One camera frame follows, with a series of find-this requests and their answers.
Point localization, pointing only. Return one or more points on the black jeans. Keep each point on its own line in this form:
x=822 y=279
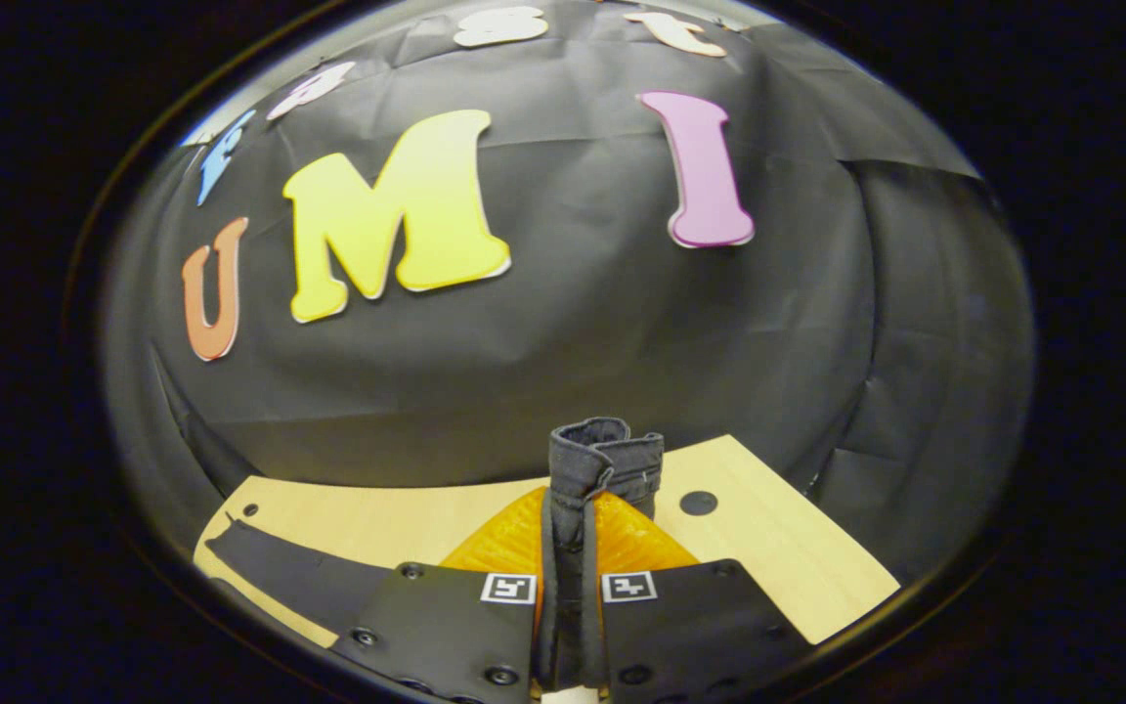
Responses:
x=587 y=460

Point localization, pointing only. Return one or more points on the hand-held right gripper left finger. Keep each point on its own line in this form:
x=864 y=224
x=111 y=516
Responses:
x=446 y=626

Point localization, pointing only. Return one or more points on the black backdrop cloth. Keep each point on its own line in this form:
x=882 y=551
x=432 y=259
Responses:
x=573 y=342

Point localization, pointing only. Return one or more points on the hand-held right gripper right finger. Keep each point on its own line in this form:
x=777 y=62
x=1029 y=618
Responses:
x=690 y=621

